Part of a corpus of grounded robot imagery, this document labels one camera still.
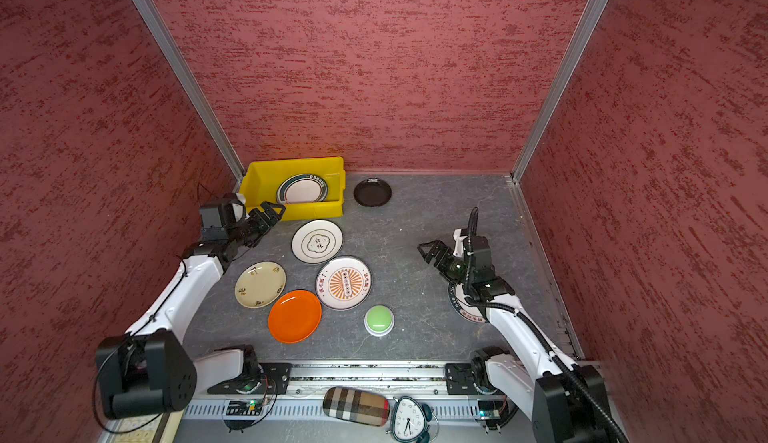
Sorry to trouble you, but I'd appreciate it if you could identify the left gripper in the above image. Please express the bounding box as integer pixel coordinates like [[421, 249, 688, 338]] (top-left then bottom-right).
[[228, 202, 287, 248]]

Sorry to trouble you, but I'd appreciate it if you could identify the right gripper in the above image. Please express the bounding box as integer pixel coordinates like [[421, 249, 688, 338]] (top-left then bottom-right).
[[417, 240, 474, 285]]

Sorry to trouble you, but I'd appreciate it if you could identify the white plate dark green rim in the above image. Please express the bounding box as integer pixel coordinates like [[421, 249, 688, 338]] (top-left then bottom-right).
[[276, 174, 329, 205]]

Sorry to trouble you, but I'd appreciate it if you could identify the white plate green lettered rim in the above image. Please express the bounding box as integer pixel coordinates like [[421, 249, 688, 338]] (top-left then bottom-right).
[[448, 283, 487, 324]]

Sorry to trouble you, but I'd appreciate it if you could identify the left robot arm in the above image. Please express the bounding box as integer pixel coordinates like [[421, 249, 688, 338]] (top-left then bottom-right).
[[92, 193, 286, 420]]

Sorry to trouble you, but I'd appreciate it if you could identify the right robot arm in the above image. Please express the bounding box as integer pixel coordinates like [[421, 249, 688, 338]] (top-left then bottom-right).
[[417, 237, 628, 442]]

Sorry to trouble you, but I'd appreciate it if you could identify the yellow plastic bin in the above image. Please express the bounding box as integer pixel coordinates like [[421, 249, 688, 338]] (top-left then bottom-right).
[[240, 157, 346, 221]]

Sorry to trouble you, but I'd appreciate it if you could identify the white plate flower outline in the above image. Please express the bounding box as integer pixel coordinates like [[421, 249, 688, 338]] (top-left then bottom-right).
[[291, 220, 344, 264]]

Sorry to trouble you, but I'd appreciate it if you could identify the cream beige plate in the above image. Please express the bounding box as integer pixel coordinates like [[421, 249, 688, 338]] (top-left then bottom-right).
[[234, 261, 287, 309]]

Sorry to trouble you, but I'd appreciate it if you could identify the green push button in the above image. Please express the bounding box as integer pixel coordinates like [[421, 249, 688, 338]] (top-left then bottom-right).
[[364, 305, 394, 337]]

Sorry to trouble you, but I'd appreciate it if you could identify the small black dish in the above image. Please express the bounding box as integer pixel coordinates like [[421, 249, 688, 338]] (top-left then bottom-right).
[[353, 178, 392, 208]]

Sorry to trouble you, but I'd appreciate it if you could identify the white plate orange sunburst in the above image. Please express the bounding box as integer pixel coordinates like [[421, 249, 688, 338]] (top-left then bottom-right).
[[315, 256, 372, 311]]

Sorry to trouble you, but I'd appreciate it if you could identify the right controller board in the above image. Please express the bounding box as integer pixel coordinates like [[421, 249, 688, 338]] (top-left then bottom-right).
[[476, 399, 508, 422]]

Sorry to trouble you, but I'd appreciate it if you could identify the controller board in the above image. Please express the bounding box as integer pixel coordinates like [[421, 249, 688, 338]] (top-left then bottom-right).
[[223, 400, 263, 421], [476, 399, 508, 422]]

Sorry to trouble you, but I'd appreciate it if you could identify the white analog clock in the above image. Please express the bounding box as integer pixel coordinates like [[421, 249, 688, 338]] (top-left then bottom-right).
[[389, 396, 433, 443]]

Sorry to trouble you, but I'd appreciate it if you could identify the plaid glasses case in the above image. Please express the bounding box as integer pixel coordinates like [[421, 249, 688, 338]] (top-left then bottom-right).
[[322, 387, 390, 427]]

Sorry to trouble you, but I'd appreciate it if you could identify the left controller board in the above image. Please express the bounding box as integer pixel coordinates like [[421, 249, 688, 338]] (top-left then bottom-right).
[[223, 400, 263, 421]]

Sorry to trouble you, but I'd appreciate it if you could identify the beige calculator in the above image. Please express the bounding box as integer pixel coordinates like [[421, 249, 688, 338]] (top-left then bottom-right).
[[109, 412, 183, 443]]

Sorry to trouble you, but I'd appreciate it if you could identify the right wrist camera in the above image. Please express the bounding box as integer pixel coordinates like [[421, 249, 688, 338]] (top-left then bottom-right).
[[453, 228, 475, 258]]

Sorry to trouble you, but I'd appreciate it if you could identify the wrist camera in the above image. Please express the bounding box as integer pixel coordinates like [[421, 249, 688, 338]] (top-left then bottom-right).
[[199, 193, 247, 229], [453, 228, 475, 258]]

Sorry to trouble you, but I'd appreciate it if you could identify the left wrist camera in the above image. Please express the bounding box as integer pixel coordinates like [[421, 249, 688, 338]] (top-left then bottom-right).
[[199, 193, 247, 229]]

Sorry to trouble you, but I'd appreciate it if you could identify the black corrugated cable conduit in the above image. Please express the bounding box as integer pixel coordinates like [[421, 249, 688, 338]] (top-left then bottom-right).
[[464, 206, 628, 443]]

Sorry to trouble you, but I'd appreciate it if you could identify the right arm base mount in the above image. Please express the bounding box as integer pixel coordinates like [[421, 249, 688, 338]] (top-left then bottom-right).
[[444, 363, 498, 396]]

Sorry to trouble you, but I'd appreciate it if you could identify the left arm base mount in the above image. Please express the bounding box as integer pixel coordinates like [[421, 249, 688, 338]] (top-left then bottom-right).
[[206, 362, 293, 397]]

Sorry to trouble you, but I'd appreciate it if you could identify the aluminium mounting rail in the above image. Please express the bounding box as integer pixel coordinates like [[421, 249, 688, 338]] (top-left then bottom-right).
[[122, 358, 610, 401]]

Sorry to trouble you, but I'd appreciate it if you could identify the left aluminium corner post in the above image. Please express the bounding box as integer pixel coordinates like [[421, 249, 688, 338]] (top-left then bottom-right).
[[131, 0, 246, 183]]

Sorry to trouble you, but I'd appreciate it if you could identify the aluminium corner post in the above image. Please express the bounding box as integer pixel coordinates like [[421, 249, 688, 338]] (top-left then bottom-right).
[[511, 0, 609, 185], [131, 0, 246, 183]]

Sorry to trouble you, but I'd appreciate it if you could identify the right aluminium corner post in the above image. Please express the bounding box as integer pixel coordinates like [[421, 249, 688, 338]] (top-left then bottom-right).
[[511, 0, 609, 185]]

